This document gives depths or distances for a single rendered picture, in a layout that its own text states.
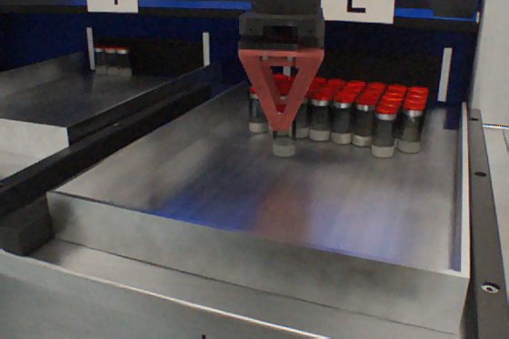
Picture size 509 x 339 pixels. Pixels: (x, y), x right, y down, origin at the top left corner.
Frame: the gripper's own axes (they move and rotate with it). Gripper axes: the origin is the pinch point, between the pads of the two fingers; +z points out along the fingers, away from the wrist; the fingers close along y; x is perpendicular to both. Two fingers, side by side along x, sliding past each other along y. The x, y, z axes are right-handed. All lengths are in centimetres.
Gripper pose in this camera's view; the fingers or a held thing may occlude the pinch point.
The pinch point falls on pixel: (281, 114)
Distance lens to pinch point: 45.6
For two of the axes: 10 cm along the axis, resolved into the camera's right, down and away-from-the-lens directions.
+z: -0.1, 9.3, 3.6
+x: -9.9, -0.5, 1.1
